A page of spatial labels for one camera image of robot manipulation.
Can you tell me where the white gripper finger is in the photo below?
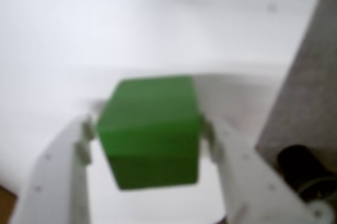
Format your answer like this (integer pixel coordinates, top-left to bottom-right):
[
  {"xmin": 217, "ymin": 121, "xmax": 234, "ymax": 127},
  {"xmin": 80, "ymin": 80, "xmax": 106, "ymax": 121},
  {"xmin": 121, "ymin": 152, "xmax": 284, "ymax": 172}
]
[
  {"xmin": 200, "ymin": 117, "xmax": 333, "ymax": 224},
  {"xmin": 10, "ymin": 113, "xmax": 101, "ymax": 224}
]

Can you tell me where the brown cardboard box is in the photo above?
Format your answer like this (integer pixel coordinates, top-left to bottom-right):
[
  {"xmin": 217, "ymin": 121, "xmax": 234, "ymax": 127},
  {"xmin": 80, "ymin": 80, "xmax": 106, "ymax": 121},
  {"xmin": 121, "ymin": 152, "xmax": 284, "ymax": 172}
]
[{"xmin": 0, "ymin": 183, "xmax": 18, "ymax": 224}]

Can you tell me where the green cube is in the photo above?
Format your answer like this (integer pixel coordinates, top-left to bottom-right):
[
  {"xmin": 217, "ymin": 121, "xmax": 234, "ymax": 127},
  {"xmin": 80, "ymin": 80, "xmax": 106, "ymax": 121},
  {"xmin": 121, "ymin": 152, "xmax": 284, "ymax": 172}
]
[{"xmin": 96, "ymin": 75, "xmax": 203, "ymax": 192}]

